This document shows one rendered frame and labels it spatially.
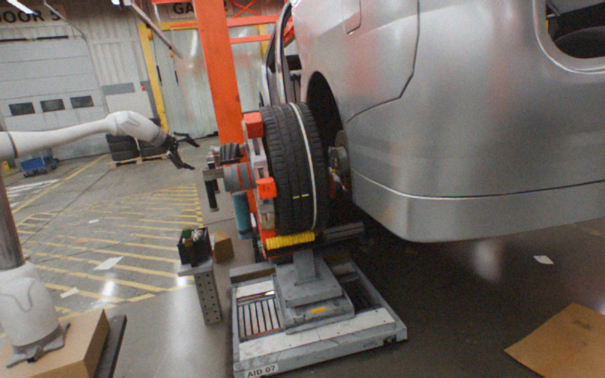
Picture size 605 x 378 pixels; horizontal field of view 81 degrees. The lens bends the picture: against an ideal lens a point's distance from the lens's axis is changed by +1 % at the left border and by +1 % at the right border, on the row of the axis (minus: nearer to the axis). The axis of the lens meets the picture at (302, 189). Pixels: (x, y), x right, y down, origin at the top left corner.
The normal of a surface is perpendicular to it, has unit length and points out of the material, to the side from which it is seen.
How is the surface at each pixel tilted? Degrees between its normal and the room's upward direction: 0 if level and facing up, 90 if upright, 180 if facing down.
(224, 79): 90
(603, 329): 12
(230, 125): 90
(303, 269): 90
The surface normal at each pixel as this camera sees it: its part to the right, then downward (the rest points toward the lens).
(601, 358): -0.15, -0.95
